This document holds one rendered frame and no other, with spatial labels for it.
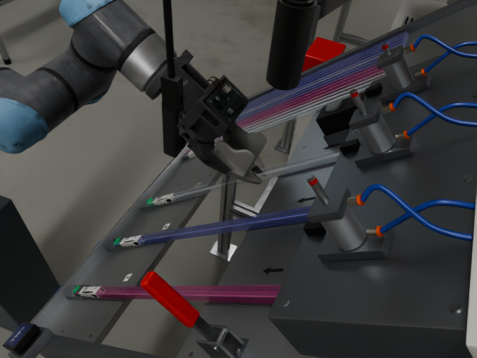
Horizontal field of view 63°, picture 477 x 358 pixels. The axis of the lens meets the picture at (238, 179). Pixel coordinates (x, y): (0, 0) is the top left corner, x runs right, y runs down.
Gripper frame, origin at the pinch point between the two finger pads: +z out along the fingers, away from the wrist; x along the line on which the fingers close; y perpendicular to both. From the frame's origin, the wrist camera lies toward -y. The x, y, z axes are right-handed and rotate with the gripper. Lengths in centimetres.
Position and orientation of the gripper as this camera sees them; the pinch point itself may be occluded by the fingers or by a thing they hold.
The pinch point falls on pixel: (254, 175)
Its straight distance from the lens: 61.0
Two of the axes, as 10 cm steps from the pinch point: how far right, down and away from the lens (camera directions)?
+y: 5.4, -3.7, -7.5
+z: 7.2, 6.7, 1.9
